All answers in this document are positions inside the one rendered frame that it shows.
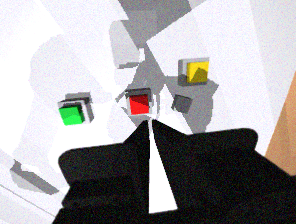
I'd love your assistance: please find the green button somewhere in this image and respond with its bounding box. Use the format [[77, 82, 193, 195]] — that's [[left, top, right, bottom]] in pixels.
[[57, 97, 94, 127]]

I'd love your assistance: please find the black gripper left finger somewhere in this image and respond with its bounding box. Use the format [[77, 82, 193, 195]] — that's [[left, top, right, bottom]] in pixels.
[[58, 120, 150, 214]]

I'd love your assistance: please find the red button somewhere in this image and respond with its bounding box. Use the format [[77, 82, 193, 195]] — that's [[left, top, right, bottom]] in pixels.
[[125, 88, 153, 116]]

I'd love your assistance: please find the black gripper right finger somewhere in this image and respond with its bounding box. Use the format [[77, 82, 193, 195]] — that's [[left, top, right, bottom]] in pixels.
[[152, 119, 258, 209]]

